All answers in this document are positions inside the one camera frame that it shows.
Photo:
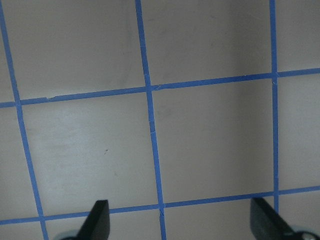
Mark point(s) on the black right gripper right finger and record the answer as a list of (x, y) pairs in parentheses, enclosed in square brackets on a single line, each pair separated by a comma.
[(266, 223)]

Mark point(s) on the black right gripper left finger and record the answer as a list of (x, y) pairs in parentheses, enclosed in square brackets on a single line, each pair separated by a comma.
[(97, 224)]

